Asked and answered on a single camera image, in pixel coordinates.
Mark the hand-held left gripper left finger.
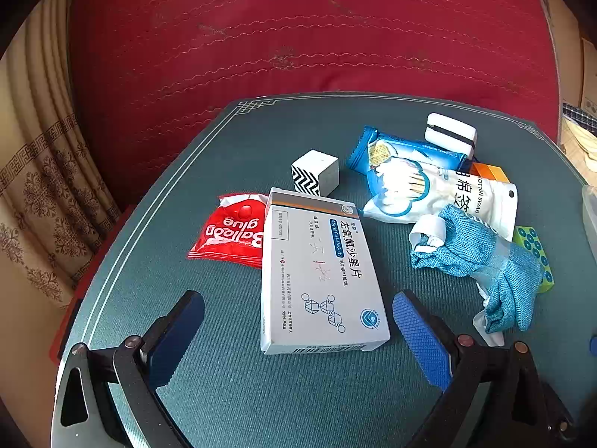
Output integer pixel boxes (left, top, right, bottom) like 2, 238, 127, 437
50, 290, 206, 448

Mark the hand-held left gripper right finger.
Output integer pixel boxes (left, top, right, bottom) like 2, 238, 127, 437
392, 289, 576, 448

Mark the white medicine box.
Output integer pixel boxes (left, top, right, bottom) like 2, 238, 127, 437
260, 187, 391, 355

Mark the white cotton swab bag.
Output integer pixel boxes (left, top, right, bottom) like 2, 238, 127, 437
363, 158, 518, 243

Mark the white cube with zigzag side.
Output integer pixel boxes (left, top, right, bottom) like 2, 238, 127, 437
291, 150, 340, 197

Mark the blue snack packet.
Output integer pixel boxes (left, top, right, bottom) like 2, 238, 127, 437
346, 126, 469, 175

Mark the clear plastic container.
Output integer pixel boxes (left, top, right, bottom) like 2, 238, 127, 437
581, 184, 597, 262

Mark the white block with black stripe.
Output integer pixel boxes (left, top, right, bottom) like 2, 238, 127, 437
424, 113, 478, 159

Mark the green table mat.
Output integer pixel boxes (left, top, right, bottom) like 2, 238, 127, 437
56, 93, 597, 448

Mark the blue woven cloth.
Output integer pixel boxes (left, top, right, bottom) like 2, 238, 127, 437
410, 204, 544, 346

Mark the red glue packet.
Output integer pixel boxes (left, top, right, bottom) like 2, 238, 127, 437
187, 192, 271, 269

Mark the green dotted block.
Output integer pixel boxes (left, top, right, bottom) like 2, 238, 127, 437
513, 226, 556, 294

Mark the orange and yellow toy brick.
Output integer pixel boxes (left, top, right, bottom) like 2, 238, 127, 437
469, 162, 510, 184

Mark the beige patterned curtain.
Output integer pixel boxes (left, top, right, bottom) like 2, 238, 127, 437
0, 0, 124, 311

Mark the plaid cloth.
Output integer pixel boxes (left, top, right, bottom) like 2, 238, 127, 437
562, 102, 597, 126

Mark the red quilted blanket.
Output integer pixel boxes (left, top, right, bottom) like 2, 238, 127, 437
68, 0, 560, 211

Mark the cardboard box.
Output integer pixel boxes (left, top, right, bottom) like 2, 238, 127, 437
536, 0, 597, 108

